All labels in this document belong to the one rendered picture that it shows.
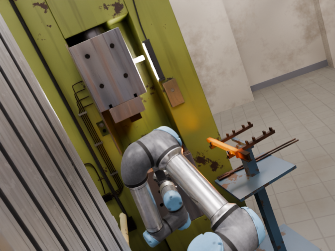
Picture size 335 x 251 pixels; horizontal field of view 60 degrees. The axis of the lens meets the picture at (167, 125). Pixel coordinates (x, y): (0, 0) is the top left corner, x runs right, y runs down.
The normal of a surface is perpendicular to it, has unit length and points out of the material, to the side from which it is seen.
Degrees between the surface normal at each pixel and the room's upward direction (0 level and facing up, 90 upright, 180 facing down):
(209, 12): 90
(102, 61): 90
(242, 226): 42
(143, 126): 90
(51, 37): 90
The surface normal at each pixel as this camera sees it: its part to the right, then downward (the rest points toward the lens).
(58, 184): 0.92, -0.32
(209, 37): -0.13, 0.36
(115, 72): 0.19, 0.23
